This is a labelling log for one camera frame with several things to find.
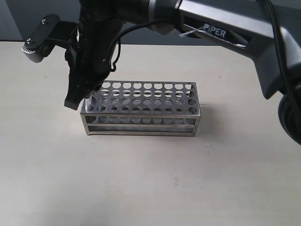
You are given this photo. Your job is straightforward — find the blue capped tube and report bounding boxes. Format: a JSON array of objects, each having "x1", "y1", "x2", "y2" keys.
[{"x1": 85, "y1": 95, "x2": 96, "y2": 112}]

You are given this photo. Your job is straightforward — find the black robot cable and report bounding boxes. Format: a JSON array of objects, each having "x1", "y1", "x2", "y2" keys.
[{"x1": 109, "y1": 0, "x2": 301, "y2": 111}]

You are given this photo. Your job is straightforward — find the dark grey Piper robot arm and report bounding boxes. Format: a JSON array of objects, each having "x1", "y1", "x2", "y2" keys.
[{"x1": 64, "y1": 0, "x2": 301, "y2": 143}]

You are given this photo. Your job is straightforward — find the stainless steel test tube rack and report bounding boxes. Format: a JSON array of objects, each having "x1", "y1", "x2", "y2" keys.
[{"x1": 80, "y1": 81, "x2": 201, "y2": 137}]

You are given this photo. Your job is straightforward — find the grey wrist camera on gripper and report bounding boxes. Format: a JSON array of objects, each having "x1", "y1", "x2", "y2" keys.
[{"x1": 22, "y1": 14, "x2": 78, "y2": 63}]

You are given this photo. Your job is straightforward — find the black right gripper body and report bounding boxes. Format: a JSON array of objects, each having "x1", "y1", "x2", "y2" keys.
[{"x1": 68, "y1": 0, "x2": 123, "y2": 92}]

